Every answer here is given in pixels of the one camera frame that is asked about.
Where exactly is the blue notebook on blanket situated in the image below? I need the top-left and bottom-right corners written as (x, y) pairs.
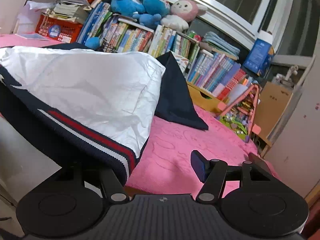
top-left (15, 33), bottom-right (49, 41)

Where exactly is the folded light blue cloth stack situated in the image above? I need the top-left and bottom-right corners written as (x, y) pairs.
top-left (202, 31), bottom-right (240, 59)

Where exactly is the pocket label printer box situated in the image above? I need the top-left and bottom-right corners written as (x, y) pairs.
top-left (171, 51), bottom-right (189, 74)

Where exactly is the blue Doraemon plush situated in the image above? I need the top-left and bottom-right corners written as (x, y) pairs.
top-left (77, 0), bottom-right (170, 53)

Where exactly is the miniature bicycle model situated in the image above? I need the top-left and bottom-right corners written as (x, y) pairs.
top-left (98, 35), bottom-right (116, 53)

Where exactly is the pink toy abacus frame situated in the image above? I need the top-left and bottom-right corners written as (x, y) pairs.
top-left (216, 84), bottom-right (261, 143)

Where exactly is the pink white bunny plush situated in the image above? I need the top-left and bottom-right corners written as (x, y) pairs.
top-left (161, 0), bottom-right (207, 32)

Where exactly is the navy white zip jacket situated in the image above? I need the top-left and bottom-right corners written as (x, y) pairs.
top-left (1, 44), bottom-right (208, 184)

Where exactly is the wooden drawer organizer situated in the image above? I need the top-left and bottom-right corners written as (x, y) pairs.
top-left (187, 82), bottom-right (226, 114)

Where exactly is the red plastic crate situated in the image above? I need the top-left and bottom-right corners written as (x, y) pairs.
top-left (35, 15), bottom-right (83, 43)

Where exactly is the brown cardboard box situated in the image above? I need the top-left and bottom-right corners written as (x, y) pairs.
top-left (254, 82), bottom-right (293, 140)

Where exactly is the pink embossed blanket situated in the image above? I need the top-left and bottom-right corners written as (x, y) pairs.
top-left (0, 33), bottom-right (281, 201)

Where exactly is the stack of papers and books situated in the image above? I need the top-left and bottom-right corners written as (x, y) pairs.
top-left (27, 0), bottom-right (90, 24)

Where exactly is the row of colourful books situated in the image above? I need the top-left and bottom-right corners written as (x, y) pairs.
top-left (76, 2), bottom-right (249, 102)

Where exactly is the blue cardboard box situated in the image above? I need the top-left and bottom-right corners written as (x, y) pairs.
top-left (243, 30), bottom-right (274, 76)

